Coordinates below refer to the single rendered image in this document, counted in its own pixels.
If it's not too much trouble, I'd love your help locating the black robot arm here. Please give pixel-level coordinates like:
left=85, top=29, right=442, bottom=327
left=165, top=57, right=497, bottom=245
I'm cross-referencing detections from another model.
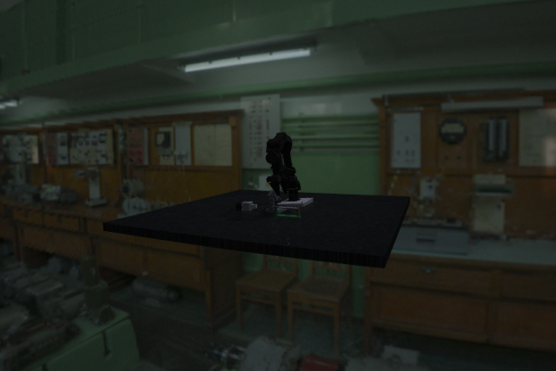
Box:
left=266, top=132, right=301, bottom=202

